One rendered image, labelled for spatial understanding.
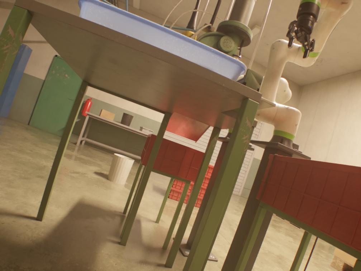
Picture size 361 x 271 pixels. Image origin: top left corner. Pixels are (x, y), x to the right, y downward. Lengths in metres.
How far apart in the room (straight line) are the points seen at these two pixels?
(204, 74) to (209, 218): 0.40
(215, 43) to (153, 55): 0.79
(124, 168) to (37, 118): 4.25
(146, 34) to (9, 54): 0.38
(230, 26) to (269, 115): 0.53
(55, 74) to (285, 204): 6.70
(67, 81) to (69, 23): 6.30
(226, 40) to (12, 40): 1.02
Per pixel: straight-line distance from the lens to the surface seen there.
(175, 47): 0.75
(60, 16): 0.70
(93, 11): 0.79
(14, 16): 0.74
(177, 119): 1.55
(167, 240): 1.78
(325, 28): 1.38
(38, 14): 0.73
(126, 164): 3.27
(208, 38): 1.39
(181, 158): 1.61
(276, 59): 1.51
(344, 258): 3.30
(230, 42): 1.38
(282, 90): 1.88
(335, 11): 1.30
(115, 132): 6.64
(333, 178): 0.84
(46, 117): 7.01
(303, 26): 1.16
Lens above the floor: 0.71
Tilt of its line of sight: 2 degrees up
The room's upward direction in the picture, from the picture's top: 19 degrees clockwise
